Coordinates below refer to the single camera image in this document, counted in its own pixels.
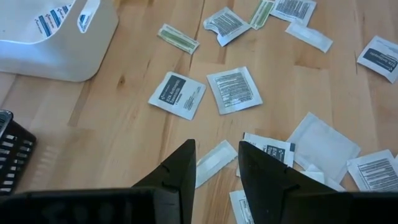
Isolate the white gauze pad packet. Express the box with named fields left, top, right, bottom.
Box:
left=287, top=112, right=362, bottom=184

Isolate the BZK towelette packet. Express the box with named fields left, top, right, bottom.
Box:
left=356, top=34, right=398, bottom=85
left=236, top=132, right=297, bottom=177
left=147, top=71, right=207, bottom=121

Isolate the white narrow bandage packet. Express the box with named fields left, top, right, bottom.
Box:
left=195, top=139, right=239, bottom=190
left=284, top=22, right=334, bottom=54

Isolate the green striped bandage packet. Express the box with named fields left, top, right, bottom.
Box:
left=248, top=0, right=276, bottom=31
left=157, top=23, right=201, bottom=56

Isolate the black plastic basket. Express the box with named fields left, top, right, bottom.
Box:
left=0, top=109, right=37, bottom=196

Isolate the blue striped bandage packet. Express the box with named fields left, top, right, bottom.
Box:
left=33, top=3, right=75, bottom=39

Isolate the folded plain white packet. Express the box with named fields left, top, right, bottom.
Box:
left=298, top=164, right=346, bottom=193

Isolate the white plastic bin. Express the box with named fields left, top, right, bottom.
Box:
left=0, top=0, right=119, bottom=83

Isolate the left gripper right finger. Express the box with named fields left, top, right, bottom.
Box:
left=238, top=141, right=398, bottom=224

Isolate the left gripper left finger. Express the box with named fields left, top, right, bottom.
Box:
left=0, top=139, right=197, bottom=224

